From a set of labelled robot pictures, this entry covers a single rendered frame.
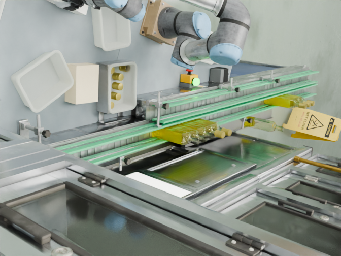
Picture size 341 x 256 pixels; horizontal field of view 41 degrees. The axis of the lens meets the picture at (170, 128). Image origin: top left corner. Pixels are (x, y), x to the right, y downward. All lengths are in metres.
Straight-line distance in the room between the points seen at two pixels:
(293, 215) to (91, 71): 1.01
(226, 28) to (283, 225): 0.76
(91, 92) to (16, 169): 0.92
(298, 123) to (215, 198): 3.71
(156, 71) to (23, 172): 1.38
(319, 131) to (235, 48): 3.81
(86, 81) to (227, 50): 0.62
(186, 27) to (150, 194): 1.25
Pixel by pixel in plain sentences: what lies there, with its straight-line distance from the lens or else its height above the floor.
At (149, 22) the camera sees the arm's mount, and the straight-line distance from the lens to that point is 2.24.
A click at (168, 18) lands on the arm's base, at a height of 0.89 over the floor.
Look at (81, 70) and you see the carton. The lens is 1.94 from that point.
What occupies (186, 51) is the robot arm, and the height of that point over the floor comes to 1.08.
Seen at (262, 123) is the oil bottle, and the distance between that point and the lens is 2.84.
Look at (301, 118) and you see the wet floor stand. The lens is 5.49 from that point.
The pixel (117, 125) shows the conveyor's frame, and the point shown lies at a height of 0.85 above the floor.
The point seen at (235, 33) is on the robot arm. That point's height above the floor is 1.41.
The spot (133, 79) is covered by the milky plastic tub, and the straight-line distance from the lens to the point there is 2.15.
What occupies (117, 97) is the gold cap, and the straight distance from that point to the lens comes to 2.11.
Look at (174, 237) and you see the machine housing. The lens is 0.86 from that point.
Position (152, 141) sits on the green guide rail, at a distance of 2.16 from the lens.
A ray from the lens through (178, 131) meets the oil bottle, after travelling 2.13.
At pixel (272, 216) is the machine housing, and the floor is 1.60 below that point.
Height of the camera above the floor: 2.32
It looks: 38 degrees down
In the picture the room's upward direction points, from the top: 105 degrees clockwise
